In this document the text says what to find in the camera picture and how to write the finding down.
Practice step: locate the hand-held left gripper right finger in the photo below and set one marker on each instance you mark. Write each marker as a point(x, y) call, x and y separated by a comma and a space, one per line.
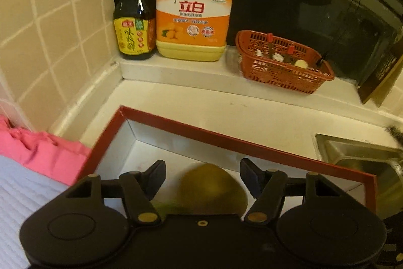
point(249, 175)

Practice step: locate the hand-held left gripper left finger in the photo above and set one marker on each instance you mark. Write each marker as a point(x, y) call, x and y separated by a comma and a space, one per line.
point(157, 174)

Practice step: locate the olive brown kiwi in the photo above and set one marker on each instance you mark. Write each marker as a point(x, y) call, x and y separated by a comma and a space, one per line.
point(211, 190)

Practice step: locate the red-rimmed white box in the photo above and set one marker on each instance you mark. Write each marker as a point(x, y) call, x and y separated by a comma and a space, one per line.
point(220, 138)

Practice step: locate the red plastic basket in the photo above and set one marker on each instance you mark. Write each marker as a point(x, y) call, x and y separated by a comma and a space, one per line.
point(283, 76)

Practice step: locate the stainless steel sink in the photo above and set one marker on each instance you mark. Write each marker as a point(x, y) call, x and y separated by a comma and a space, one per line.
point(355, 149)

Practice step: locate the white garlic bulb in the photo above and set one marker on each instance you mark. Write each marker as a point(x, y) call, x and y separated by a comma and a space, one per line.
point(259, 52)
point(300, 63)
point(278, 56)

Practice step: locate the blue quilt with pink ruffle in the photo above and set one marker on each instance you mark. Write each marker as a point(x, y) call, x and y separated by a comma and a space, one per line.
point(28, 158)

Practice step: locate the red-capped small tool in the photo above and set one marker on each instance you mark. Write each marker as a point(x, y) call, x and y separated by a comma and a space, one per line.
point(269, 37)
point(291, 50)

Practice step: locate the dark scrub brush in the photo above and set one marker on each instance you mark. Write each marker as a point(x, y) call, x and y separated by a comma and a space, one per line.
point(395, 131)

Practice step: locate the dark soy sauce bottle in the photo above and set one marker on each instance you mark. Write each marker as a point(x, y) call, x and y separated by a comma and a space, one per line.
point(133, 23)

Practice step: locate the yellow detergent jug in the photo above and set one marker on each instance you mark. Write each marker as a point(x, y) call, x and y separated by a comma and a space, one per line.
point(192, 20)

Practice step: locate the wooden cutting board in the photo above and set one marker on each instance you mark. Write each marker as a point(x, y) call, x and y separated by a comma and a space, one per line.
point(382, 76)

